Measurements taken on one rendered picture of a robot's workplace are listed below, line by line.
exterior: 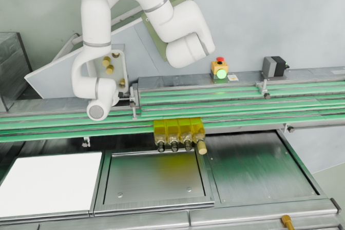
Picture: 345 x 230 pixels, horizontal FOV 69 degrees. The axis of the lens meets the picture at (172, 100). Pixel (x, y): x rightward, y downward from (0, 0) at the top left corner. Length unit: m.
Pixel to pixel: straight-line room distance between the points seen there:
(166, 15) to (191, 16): 0.08
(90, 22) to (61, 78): 0.65
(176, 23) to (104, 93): 0.33
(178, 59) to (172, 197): 0.55
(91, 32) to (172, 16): 0.25
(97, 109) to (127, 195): 0.40
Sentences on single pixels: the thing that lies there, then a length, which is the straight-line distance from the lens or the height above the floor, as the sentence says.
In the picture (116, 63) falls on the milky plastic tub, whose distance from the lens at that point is 1.27.
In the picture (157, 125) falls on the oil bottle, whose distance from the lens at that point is 1.16.
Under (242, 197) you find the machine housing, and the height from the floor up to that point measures 1.28.
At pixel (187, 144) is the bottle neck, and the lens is 1.08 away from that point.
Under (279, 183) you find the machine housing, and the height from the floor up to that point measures 1.23.
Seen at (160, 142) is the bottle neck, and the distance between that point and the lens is 1.09.
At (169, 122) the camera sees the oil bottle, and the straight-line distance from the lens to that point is 1.18.
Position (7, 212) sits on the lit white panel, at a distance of 1.23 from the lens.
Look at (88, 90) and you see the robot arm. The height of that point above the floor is 1.18.
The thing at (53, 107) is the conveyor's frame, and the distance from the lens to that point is 1.37.
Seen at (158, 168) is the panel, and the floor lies 1.12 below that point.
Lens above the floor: 1.92
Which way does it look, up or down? 57 degrees down
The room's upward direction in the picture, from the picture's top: 171 degrees clockwise
